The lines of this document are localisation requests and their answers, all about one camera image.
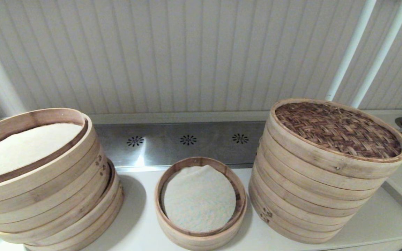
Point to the woven bamboo steamer lid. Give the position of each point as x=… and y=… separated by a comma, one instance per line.
x=340, y=129

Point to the white cloth steamer liner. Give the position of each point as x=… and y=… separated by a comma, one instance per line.
x=23, y=150
x=197, y=198

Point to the wide bamboo steamer basket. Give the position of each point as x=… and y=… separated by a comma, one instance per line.
x=82, y=216

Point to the stamped bamboo steamer basket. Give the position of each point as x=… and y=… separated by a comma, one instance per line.
x=309, y=232

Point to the steel panel with vent holes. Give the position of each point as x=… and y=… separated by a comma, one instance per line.
x=173, y=153

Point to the white metal pipe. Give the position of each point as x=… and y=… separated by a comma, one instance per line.
x=381, y=52
x=350, y=48

